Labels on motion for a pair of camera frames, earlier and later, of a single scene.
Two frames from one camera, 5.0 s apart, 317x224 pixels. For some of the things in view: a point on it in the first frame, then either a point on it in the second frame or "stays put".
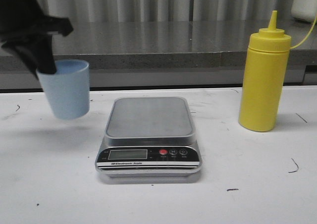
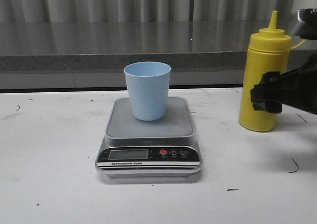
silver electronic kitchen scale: [149, 137] stays put
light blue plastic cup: [68, 89] to [148, 83]
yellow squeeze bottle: [265, 67] stays put
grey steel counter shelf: [164, 55] stays put
